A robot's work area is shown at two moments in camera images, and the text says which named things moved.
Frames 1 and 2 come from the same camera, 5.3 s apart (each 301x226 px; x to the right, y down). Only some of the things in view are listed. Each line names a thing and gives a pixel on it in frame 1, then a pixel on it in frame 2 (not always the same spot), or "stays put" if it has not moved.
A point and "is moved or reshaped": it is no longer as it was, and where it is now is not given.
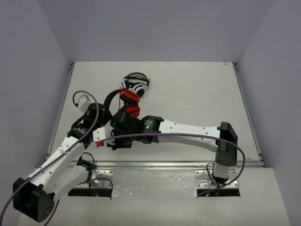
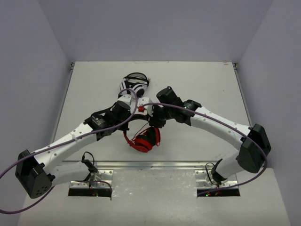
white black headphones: [137, 81] stays put
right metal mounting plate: [204, 178] stays put
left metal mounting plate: [99, 178] stays put
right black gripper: [117, 145] → [154, 121]
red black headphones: [130, 100] is moved or reshaped
